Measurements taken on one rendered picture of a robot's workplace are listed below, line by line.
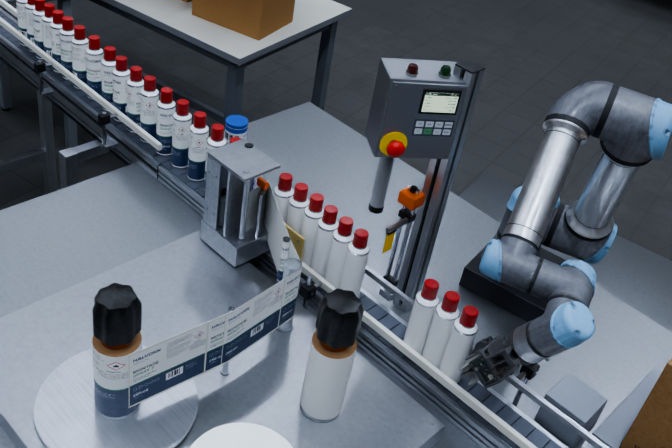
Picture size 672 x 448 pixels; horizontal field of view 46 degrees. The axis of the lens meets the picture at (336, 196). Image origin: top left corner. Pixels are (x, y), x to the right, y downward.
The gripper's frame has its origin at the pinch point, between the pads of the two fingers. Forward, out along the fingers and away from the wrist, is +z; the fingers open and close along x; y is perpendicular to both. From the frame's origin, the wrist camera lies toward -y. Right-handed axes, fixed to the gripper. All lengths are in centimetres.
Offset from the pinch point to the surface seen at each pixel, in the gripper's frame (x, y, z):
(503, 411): 11.2, -1.5, -0.1
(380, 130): -52, 1, -18
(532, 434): 17.7, -1.4, -3.9
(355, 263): -32.9, 2.9, 9.8
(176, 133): -91, 3, 45
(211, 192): -66, 16, 25
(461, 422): 8.2, 6.0, 4.7
